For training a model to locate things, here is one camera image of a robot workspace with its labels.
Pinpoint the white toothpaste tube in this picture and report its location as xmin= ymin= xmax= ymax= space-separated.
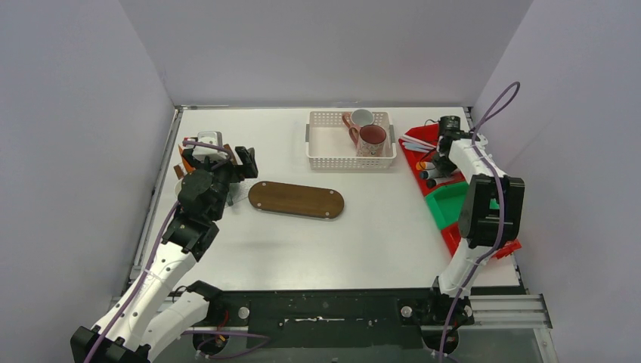
xmin=419 ymin=168 xmax=444 ymax=180

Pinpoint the orange toothpaste tube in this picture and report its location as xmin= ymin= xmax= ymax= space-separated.
xmin=178 ymin=146 xmax=196 ymax=174

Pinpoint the wooden acrylic toothbrush holder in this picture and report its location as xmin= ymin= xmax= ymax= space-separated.
xmin=173 ymin=144 xmax=237 ymax=180

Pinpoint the pink mug white inside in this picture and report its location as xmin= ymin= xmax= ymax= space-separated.
xmin=174 ymin=180 xmax=182 ymax=199

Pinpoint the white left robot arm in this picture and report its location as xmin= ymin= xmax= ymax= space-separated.
xmin=70 ymin=140 xmax=259 ymax=362

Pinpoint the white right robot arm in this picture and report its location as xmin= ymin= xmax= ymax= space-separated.
xmin=426 ymin=116 xmax=525 ymax=324

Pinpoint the black capped toothpaste tube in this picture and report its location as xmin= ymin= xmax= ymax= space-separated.
xmin=426 ymin=176 xmax=456 ymax=189

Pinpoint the clear textured acrylic tray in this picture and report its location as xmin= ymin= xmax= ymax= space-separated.
xmin=226 ymin=180 xmax=255 ymax=206

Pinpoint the red plastic organizer tray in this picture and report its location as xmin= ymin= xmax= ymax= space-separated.
xmin=398 ymin=123 xmax=522 ymax=260

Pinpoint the green plastic tray insert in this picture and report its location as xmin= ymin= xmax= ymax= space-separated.
xmin=425 ymin=181 xmax=469 ymax=230

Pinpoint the white blue toothbrush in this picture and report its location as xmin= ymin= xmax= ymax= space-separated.
xmin=401 ymin=143 xmax=434 ymax=154

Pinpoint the brown oval wooden tray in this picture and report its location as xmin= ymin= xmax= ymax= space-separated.
xmin=248 ymin=181 xmax=345 ymax=219

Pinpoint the white pink toothbrush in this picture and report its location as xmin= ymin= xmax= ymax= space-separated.
xmin=400 ymin=134 xmax=436 ymax=149

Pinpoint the pink ghost pattern mug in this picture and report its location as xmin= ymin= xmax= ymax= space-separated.
xmin=348 ymin=125 xmax=387 ymax=157

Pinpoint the white perforated plastic basket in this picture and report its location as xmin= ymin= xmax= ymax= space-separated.
xmin=305 ymin=110 xmax=397 ymax=172

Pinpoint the orange-pink mug white inside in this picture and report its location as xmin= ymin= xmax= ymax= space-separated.
xmin=342 ymin=109 xmax=375 ymax=144

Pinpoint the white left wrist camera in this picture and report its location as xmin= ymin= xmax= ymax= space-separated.
xmin=192 ymin=131 xmax=224 ymax=164

